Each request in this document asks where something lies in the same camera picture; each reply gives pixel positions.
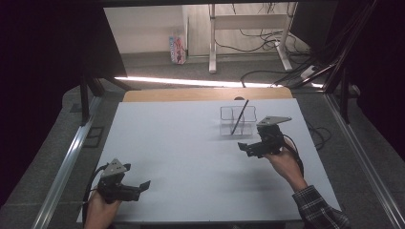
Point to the black square floor plate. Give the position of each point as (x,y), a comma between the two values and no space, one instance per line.
(94,136)

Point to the black metal stand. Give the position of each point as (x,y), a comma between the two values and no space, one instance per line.
(84,98)
(344,98)

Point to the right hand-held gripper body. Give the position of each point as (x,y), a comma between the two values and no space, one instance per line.
(270,138)

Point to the aluminium rail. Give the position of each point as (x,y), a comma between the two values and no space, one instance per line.
(63,171)
(366,165)

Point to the black pen with silver tip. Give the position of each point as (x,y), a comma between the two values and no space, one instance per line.
(239,117)

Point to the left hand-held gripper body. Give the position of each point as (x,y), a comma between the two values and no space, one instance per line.
(114,187)

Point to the person's right hand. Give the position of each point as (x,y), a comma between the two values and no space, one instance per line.
(288,165)

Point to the person's left hand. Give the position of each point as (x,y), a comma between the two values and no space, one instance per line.
(98,211)

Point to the clear acrylic pen holder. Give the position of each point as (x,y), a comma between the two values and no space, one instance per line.
(246,122)

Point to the white power strip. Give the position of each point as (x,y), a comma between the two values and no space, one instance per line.
(309,72)

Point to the colourful printed box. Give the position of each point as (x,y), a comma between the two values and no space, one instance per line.
(177,49)

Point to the black curtain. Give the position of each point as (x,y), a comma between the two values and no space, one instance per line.
(382,63)
(41,79)

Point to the white desk frame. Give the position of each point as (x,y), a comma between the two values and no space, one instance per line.
(251,21)

